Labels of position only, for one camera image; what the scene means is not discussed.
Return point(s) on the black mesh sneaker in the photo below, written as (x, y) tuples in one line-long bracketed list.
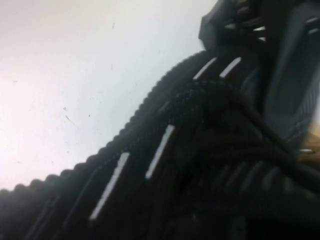
[(175, 175)]

